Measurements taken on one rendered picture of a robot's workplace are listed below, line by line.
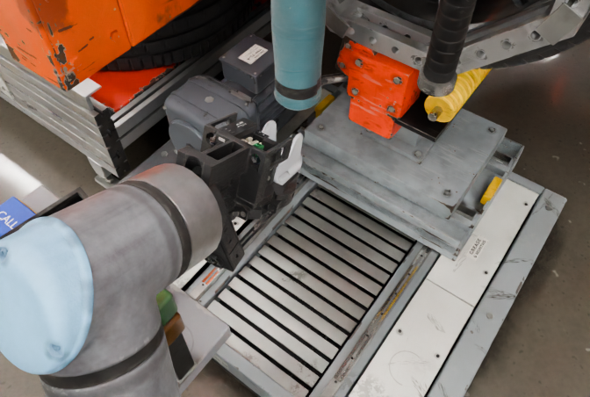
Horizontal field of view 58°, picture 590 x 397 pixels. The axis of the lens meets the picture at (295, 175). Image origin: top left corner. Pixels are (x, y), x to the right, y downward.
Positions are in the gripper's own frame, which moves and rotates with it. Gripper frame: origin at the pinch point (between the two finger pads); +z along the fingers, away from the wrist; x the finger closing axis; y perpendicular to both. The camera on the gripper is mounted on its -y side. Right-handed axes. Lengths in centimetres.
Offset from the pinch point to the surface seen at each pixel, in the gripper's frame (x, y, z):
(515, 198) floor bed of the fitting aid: -28, -28, 83
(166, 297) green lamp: 2.2, -11.5, -17.6
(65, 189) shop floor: 78, -59, 36
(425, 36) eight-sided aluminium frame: -1.6, 10.8, 39.5
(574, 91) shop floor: -31, -10, 139
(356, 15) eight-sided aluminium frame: 11.3, 10.3, 39.7
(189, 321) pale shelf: 7.0, -28.5, -4.4
